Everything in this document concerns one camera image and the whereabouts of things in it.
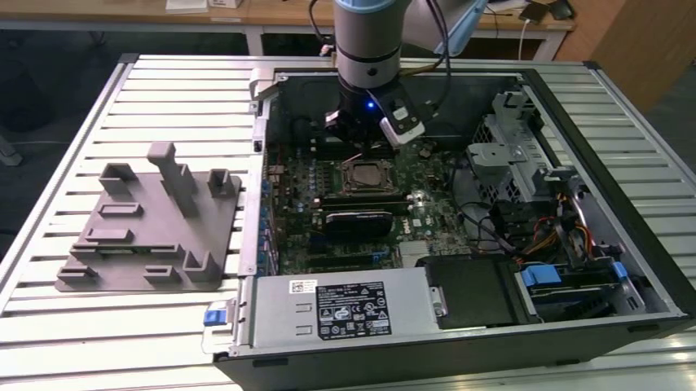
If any yellow wire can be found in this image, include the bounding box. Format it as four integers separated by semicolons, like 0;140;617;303
522;239;562;254

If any black pouch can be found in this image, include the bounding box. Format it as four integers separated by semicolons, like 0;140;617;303
548;0;576;20

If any wooden desk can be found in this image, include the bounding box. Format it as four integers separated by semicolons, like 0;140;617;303
0;0;577;62

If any blue disk carrier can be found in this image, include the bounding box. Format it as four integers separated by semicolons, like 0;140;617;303
518;262;628;310

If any green motherboard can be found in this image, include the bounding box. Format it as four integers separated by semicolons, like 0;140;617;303
263;138;480;278

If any silver chipset heatsink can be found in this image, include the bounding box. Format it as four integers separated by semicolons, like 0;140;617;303
399;242;435;266

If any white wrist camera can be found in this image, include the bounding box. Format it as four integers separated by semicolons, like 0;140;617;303
378;96;427;145

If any metal socket cover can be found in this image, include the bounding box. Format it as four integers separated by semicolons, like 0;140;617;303
339;160;397;195

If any black graphics card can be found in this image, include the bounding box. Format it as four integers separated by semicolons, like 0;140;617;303
323;209;394;245

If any CPU socket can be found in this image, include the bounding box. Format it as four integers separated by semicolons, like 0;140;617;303
337;159;401;197

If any metal drive cage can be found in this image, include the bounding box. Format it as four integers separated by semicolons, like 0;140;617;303
465;91;581;204

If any black open PC case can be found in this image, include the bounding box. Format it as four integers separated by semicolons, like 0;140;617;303
199;67;696;391

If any wooden cabinet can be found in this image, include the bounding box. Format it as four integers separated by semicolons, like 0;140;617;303
553;0;696;119

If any copper coloured cable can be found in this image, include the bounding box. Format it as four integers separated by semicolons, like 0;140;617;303
401;56;446;77

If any silver power supply with label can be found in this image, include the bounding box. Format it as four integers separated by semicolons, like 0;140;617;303
238;266;435;352

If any CPU with silver top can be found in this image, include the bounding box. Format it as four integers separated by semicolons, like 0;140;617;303
347;165;383;186

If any black expansion slot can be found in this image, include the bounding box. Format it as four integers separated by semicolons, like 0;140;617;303
309;255;383;273

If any silver disk bay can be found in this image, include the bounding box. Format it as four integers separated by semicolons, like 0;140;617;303
510;258;653;327

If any grey plastic parts rack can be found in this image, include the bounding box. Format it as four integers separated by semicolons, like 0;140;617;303
56;141;247;293

